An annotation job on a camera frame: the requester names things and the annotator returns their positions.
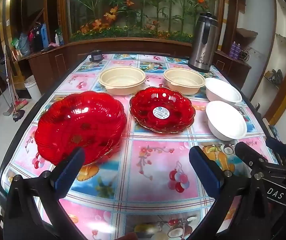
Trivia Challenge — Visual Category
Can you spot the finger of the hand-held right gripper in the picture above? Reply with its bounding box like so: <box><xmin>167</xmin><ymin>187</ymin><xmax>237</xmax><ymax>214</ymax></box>
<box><xmin>234</xmin><ymin>142</ymin><xmax>269</xmax><ymax>172</ymax></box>
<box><xmin>266</xmin><ymin>137</ymin><xmax>286</xmax><ymax>167</ymax></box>

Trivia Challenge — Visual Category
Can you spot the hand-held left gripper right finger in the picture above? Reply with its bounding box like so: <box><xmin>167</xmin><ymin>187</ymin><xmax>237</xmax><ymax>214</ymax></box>
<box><xmin>188</xmin><ymin>145</ymin><xmax>271</xmax><ymax>240</ymax></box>

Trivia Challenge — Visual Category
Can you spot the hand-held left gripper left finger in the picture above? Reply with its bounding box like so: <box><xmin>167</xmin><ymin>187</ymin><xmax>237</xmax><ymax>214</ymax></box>
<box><xmin>4</xmin><ymin>147</ymin><xmax>86</xmax><ymax>240</ymax></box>

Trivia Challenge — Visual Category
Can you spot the white bowl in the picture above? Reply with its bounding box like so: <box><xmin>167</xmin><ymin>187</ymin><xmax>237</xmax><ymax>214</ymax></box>
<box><xmin>205</xmin><ymin>77</ymin><xmax>243</xmax><ymax>103</ymax></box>
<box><xmin>205</xmin><ymin>100</ymin><xmax>248</xmax><ymax>141</ymax></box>

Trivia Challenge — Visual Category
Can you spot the beige bowl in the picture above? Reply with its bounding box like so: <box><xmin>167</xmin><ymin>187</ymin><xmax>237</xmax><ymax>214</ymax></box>
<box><xmin>98</xmin><ymin>66</ymin><xmax>146</xmax><ymax>96</ymax></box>
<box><xmin>163</xmin><ymin>67</ymin><xmax>206</xmax><ymax>95</ymax></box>

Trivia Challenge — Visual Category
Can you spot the pink bristle broom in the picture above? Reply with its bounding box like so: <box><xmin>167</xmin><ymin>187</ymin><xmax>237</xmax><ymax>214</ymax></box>
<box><xmin>9</xmin><ymin>67</ymin><xmax>29</xmax><ymax>112</ymax></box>

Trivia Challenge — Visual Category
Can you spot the white bucket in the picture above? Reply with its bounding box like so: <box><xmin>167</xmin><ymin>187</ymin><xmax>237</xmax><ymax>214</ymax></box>
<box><xmin>24</xmin><ymin>75</ymin><xmax>41</xmax><ymax>100</ymax></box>

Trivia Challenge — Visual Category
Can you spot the steel thermos jug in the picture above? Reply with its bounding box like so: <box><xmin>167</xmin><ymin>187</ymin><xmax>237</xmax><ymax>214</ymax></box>
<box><xmin>188</xmin><ymin>12</ymin><xmax>220</xmax><ymax>72</ymax></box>

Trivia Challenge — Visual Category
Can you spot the small black motor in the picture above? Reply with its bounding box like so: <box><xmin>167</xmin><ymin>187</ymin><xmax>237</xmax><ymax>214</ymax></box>
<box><xmin>89</xmin><ymin>49</ymin><xmax>103</xmax><ymax>62</ymax></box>

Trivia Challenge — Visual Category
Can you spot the dark wooden cabinet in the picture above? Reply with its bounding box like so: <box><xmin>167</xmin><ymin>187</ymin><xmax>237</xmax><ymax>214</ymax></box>
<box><xmin>13</xmin><ymin>39</ymin><xmax>252</xmax><ymax>93</ymax></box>

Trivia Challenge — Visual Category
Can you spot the artificial flower display case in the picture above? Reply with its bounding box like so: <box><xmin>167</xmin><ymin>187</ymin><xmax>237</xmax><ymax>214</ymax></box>
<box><xmin>66</xmin><ymin>0</ymin><xmax>221</xmax><ymax>43</ymax></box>

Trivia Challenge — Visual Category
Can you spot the mop with metal handle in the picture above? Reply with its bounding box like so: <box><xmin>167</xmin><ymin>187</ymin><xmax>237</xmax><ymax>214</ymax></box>
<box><xmin>4</xmin><ymin>45</ymin><xmax>25</xmax><ymax>123</ymax></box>

